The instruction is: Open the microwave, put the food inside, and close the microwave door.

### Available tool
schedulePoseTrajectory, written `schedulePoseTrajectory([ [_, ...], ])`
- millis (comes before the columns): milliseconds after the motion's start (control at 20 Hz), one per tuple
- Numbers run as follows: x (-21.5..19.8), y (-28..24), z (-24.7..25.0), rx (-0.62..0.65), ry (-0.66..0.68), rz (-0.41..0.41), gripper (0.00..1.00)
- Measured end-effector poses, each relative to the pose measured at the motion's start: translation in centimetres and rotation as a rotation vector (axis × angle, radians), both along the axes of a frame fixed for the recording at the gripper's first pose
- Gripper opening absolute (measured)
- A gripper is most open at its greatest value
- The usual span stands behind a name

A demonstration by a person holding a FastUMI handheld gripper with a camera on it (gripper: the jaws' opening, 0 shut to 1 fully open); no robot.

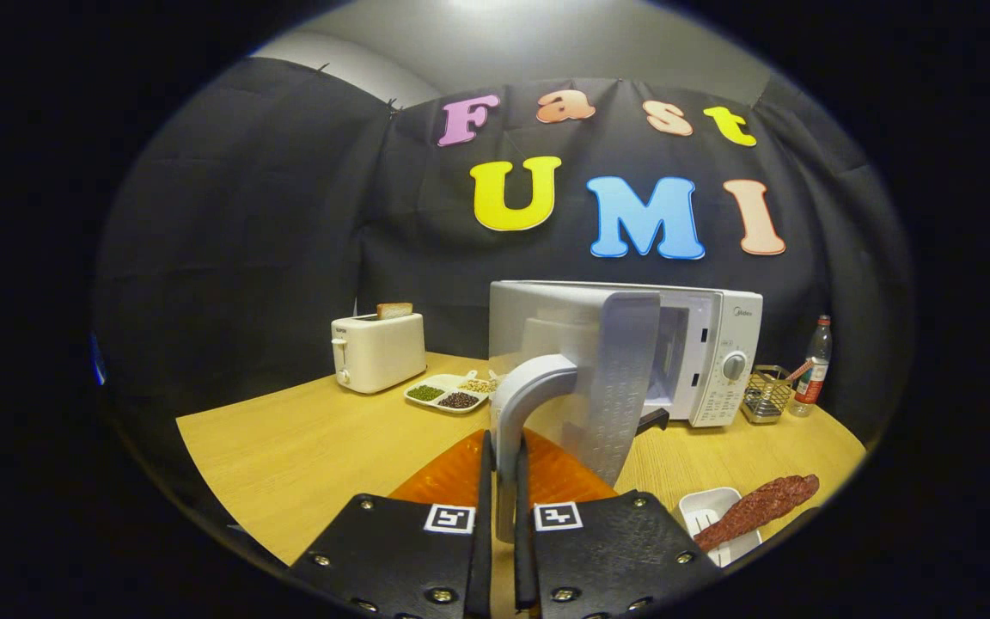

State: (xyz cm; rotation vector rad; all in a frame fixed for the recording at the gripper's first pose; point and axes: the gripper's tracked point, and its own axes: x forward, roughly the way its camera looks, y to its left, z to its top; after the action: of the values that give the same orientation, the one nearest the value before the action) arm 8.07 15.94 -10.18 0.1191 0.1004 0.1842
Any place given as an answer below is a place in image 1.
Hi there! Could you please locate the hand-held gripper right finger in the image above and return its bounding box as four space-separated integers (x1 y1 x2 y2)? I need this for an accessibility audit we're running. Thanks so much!
512 430 724 619

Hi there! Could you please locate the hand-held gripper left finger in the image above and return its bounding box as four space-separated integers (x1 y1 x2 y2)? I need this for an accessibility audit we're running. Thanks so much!
287 428 496 619

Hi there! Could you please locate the brown roasted meat piece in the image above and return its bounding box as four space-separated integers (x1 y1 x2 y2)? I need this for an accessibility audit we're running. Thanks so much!
693 474 821 553

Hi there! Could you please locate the white toaster oven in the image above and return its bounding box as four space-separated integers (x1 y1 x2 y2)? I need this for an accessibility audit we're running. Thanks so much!
488 279 764 544

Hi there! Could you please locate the white bread toaster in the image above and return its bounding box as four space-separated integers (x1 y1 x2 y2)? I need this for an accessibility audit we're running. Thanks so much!
331 311 428 395

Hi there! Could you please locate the white divided bean dish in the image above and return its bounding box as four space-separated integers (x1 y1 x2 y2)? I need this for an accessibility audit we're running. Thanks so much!
403 370 504 415

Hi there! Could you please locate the small white ribbed plate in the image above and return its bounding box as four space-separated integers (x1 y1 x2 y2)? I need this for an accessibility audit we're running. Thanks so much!
678 487 763 568

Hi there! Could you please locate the clear plastic water bottle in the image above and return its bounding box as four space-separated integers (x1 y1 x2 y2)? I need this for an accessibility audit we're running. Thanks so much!
788 315 834 419

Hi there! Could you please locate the metal wire basket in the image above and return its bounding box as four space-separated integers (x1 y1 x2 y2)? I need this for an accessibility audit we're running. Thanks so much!
740 365 797 426

